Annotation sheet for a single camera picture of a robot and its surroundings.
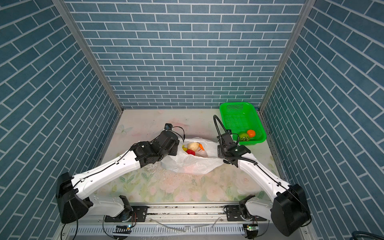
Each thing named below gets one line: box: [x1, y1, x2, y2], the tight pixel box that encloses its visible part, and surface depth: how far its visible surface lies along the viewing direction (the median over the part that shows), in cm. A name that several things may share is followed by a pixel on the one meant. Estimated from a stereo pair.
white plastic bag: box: [160, 137, 224, 175], surface depth 82 cm
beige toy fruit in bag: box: [187, 142, 200, 152], surface depth 95 cm
